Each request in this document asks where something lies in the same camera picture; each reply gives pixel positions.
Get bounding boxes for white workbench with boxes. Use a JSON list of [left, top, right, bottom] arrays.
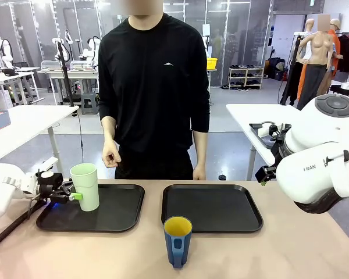
[[37, 59, 100, 106]]

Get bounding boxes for person's left forearm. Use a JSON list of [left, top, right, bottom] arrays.
[[193, 129, 208, 168]]

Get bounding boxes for black tripod stand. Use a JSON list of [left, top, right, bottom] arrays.
[[55, 40, 80, 117]]

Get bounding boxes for blue ribbed cup yellow inside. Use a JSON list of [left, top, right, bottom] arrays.
[[163, 215, 193, 270]]

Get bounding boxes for grey step stool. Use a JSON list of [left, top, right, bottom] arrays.
[[80, 92, 100, 116]]

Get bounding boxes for white table with dark tray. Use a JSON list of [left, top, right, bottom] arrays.
[[226, 103, 303, 181]]

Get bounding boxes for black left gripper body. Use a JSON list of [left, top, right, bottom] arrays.
[[38, 173, 64, 198]]

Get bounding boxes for black cable sleeve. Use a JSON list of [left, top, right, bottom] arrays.
[[0, 199, 49, 250]]

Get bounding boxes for dark tray with white object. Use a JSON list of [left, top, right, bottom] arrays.
[[249, 122, 282, 149]]

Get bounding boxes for person's right hand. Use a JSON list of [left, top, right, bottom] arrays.
[[102, 139, 122, 169]]

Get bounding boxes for person in black shirt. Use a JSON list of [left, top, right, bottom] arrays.
[[98, 13, 211, 181]]

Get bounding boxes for tall light green cup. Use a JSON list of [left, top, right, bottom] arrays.
[[69, 163, 100, 212]]

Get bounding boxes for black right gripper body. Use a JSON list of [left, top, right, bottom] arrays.
[[255, 164, 277, 183]]

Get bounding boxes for white table with grey box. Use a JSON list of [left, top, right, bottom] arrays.
[[0, 105, 80, 175]]

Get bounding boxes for wooden shoe rack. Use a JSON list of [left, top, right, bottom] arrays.
[[227, 66, 264, 90]]

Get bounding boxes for person's right forearm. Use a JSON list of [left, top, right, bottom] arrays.
[[101, 116, 117, 143]]

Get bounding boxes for bare beige mannequin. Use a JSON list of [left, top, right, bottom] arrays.
[[296, 17, 336, 110]]

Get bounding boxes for person's left hand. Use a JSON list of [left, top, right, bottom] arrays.
[[193, 165, 207, 181]]

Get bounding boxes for large black serving tray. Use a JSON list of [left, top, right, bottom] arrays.
[[161, 184, 264, 234]]

